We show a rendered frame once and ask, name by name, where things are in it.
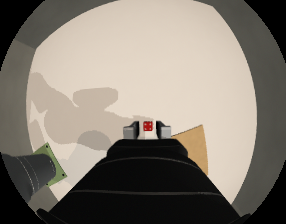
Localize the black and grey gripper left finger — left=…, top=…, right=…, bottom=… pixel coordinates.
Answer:
left=123, top=121, right=140, bottom=139

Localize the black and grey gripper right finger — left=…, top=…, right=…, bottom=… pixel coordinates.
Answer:
left=156, top=121, right=171, bottom=139

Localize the tan flat mat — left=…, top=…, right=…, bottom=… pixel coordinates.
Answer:
left=171, top=125, right=208, bottom=175

